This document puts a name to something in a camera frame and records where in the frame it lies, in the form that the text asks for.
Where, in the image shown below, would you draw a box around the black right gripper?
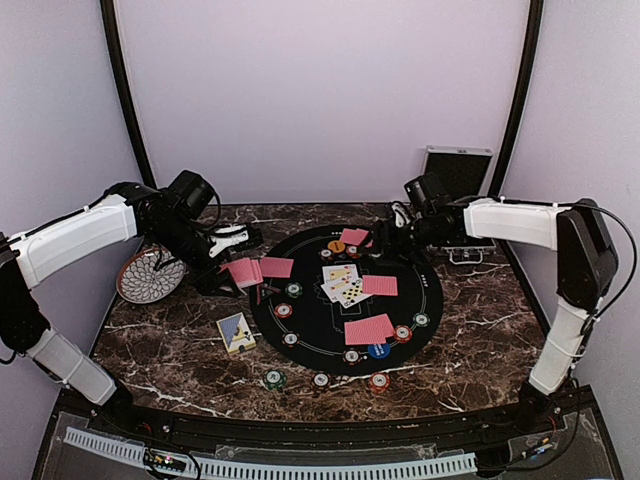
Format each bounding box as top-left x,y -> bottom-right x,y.
357,213 -> 447,269

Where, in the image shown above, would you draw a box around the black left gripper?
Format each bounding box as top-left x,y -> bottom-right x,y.
149,216 -> 240,296

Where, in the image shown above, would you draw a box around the dealt card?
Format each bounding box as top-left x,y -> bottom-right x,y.
259,257 -> 294,278
339,228 -> 369,246
344,314 -> 395,345

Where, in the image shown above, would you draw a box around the face down board card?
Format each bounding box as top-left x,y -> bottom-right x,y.
362,275 -> 398,296

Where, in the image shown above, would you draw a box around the red back card deck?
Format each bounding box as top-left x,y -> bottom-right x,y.
221,258 -> 263,288

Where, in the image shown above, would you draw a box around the red 5 chips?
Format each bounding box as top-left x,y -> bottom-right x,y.
346,245 -> 361,258
394,325 -> 413,343
273,303 -> 293,319

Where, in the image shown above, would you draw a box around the orange big blind button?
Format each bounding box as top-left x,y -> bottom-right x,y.
327,240 -> 346,254

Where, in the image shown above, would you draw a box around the green chips mat edge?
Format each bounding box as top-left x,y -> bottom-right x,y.
413,313 -> 430,327

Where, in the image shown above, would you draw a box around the two of hearts card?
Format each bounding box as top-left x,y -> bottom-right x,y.
322,264 -> 358,283

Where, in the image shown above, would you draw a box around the face up spades card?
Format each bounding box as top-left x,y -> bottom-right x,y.
337,278 -> 371,308

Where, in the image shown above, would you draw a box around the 100 chips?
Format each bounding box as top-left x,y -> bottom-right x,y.
318,249 -> 333,263
342,349 -> 362,366

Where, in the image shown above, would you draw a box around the green chips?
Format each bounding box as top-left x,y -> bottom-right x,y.
285,282 -> 303,298

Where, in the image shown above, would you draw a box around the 100 chips mat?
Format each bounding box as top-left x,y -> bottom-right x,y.
282,332 -> 299,348

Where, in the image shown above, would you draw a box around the red 5 chip stack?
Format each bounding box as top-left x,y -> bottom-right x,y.
368,372 -> 391,394

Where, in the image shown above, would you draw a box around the green chip stack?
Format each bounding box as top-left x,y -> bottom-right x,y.
264,369 -> 287,390

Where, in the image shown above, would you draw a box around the black orange 100 chip stack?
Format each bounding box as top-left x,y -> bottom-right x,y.
311,372 -> 331,390

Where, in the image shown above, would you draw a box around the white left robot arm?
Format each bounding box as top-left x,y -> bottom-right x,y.
1,170 -> 262,436

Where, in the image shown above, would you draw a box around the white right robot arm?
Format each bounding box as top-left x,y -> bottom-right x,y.
369,173 -> 619,396

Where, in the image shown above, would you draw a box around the aluminium poker case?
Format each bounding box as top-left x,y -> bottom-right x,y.
415,145 -> 498,265

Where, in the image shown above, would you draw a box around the floral ceramic plate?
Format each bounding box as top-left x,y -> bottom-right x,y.
116,246 -> 187,304

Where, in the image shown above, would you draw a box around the triangular all in marker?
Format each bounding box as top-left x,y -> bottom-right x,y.
256,283 -> 281,305

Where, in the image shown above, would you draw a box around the yellow card box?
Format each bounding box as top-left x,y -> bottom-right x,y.
216,312 -> 256,356

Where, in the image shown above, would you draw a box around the round black poker mat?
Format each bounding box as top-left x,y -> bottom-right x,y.
250,225 -> 443,376

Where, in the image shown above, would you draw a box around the blue small blind button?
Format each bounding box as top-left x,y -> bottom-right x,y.
368,343 -> 391,360

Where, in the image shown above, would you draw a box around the black front table rail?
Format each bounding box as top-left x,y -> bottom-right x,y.
55,386 -> 596,451

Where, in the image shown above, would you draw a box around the black frame post left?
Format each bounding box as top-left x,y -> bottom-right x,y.
99,0 -> 158,189

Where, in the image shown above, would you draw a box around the black frame post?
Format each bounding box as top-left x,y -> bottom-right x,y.
99,0 -> 158,189
488,0 -> 544,196

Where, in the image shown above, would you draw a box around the black frame post right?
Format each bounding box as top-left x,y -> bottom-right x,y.
488,0 -> 544,196

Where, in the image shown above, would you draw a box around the white cable duct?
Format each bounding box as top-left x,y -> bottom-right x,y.
63,427 -> 477,479

